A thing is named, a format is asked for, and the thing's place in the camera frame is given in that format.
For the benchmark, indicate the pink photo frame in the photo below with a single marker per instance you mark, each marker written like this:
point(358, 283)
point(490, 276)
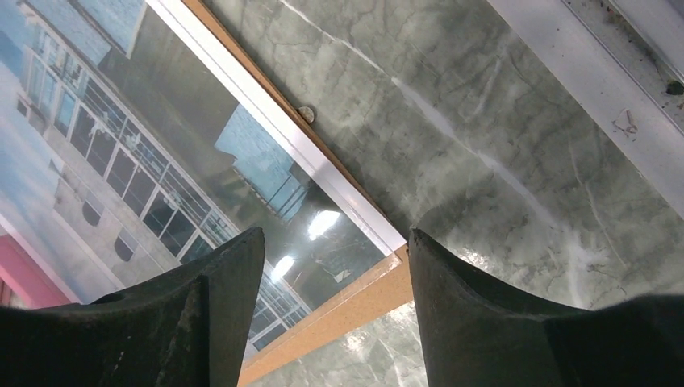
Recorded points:
point(23, 283)

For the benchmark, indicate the brown frame backing board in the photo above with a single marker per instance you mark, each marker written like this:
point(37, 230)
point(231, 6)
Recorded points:
point(387, 284)

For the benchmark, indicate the building photo print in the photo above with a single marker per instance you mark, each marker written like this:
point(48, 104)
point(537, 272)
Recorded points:
point(125, 155)

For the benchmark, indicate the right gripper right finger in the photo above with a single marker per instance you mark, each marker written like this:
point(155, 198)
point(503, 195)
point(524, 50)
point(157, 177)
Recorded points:
point(477, 330)

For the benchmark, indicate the aluminium extrusion rail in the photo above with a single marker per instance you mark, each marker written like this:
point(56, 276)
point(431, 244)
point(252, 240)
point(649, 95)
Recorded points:
point(604, 87)

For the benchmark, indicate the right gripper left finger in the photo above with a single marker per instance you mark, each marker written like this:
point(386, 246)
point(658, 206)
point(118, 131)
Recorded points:
point(186, 327)

